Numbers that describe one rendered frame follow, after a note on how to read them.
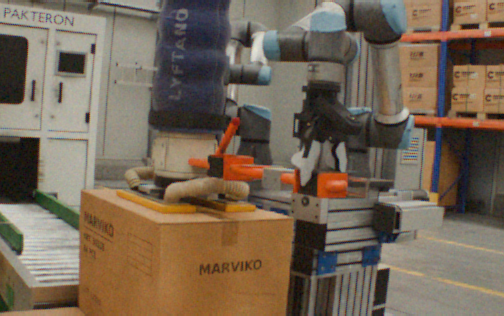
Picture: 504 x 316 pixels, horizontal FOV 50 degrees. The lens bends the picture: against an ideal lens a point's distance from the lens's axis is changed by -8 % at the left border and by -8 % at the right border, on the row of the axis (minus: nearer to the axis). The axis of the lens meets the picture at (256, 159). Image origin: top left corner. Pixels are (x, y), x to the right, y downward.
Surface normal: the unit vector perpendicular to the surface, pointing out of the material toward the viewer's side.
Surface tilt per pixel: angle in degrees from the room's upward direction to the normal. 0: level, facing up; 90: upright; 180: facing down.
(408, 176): 90
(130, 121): 90
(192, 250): 90
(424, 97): 90
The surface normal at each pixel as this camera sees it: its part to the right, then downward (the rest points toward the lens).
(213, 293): 0.59, 0.08
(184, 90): -0.02, -0.22
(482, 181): -0.76, -0.02
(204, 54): 0.36, -0.24
